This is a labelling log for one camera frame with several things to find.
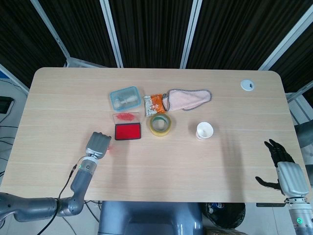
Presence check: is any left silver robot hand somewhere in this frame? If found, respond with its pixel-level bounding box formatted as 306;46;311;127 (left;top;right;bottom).
84;131;112;160

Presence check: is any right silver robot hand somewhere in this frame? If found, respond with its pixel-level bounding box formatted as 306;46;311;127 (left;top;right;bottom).
255;139;311;198

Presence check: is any red ink pad clear lid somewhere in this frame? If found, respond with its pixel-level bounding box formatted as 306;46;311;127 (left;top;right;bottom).
112;112;143;141

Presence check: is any clear container with blue lid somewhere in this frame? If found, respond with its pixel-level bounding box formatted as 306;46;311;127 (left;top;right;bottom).
109;85;143;111

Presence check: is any orange white snack packet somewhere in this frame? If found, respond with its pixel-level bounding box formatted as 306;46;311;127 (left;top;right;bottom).
142;93;170;118

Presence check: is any yellow packing tape roll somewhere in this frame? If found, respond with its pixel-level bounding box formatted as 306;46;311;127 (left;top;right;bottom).
149;113;177;138

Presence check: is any black waste bin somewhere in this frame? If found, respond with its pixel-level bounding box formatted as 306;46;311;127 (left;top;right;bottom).
202;202;246;231

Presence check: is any grey blue robot torso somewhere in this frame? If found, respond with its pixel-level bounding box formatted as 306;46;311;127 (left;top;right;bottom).
97;201;204;235

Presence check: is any white paper cup blue print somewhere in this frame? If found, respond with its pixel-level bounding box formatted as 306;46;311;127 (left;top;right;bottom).
195;121;214;141

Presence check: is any pink cloth with grey edge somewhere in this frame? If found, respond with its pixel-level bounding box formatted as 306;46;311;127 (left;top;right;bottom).
164;88;213;113

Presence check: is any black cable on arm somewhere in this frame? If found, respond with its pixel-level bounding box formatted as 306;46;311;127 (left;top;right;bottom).
43;163;83;235

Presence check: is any white round cable grommet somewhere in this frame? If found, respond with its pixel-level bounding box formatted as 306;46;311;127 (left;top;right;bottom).
240;78;256;92

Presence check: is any white partition post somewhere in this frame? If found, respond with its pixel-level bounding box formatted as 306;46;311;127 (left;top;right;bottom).
30;0;72;67
99;0;124;69
257;0;313;72
180;0;200;70

